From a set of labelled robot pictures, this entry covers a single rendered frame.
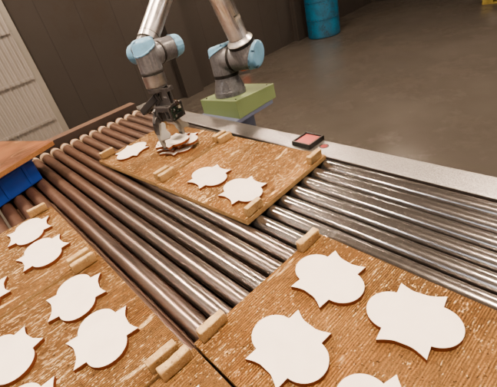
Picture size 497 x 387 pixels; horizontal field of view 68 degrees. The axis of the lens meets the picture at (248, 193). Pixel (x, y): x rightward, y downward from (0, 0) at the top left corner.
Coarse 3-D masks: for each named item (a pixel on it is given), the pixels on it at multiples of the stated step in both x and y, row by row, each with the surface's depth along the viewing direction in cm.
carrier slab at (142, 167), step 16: (176, 128) 157; (192, 128) 152; (128, 144) 154; (208, 144) 135; (112, 160) 143; (128, 160) 139; (144, 160) 136; (160, 160) 133; (176, 160) 130; (192, 160) 128; (144, 176) 125
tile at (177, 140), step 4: (172, 136) 139; (176, 136) 138; (180, 136) 137; (184, 136) 135; (188, 136) 134; (168, 140) 137; (172, 140) 135; (176, 140) 134; (180, 140) 133; (184, 140) 132; (188, 140) 133; (160, 144) 135; (168, 144) 132; (172, 144) 131; (176, 144) 131; (180, 144) 131; (156, 148) 134; (160, 148) 134; (168, 148) 131
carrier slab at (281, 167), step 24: (240, 144) 129; (264, 144) 125; (192, 168) 122; (240, 168) 114; (264, 168) 111; (288, 168) 108; (312, 168) 107; (192, 192) 109; (216, 192) 106; (264, 192) 100; (240, 216) 94
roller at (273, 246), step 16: (80, 144) 173; (128, 176) 136; (160, 192) 120; (192, 208) 107; (224, 224) 96; (240, 224) 93; (256, 240) 88; (272, 240) 86; (272, 256) 85; (288, 256) 81
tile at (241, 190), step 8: (232, 184) 106; (240, 184) 105; (248, 184) 104; (256, 184) 103; (264, 184) 102; (224, 192) 103; (232, 192) 102; (240, 192) 101; (248, 192) 100; (256, 192) 99; (232, 200) 99; (240, 200) 98; (248, 200) 97
